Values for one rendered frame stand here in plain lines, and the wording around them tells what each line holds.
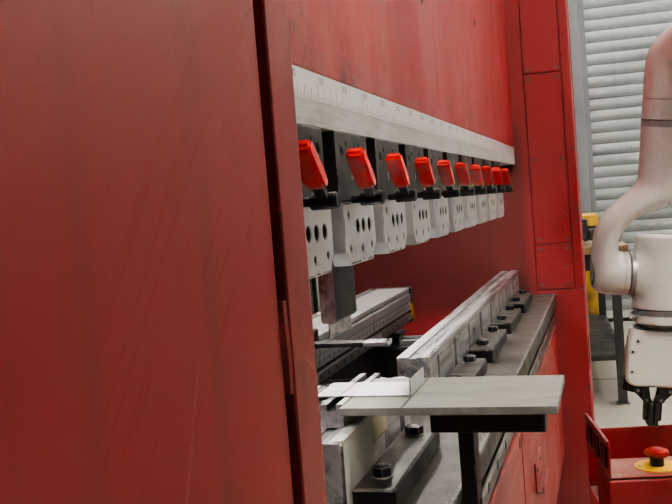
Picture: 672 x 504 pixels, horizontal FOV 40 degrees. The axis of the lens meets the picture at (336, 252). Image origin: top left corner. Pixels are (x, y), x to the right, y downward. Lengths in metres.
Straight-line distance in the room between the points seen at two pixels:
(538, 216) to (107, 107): 3.13
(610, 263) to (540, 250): 1.71
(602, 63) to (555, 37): 5.27
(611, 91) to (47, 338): 8.44
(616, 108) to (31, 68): 8.43
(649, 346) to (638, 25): 7.13
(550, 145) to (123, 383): 3.14
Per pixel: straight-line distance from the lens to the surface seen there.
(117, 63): 0.22
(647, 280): 1.64
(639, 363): 1.67
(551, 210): 3.32
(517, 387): 1.20
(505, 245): 3.33
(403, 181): 1.30
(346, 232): 1.11
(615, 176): 8.56
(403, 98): 1.52
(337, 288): 1.18
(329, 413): 1.17
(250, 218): 0.28
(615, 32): 8.65
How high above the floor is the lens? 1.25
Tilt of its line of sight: 3 degrees down
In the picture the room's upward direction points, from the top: 4 degrees counter-clockwise
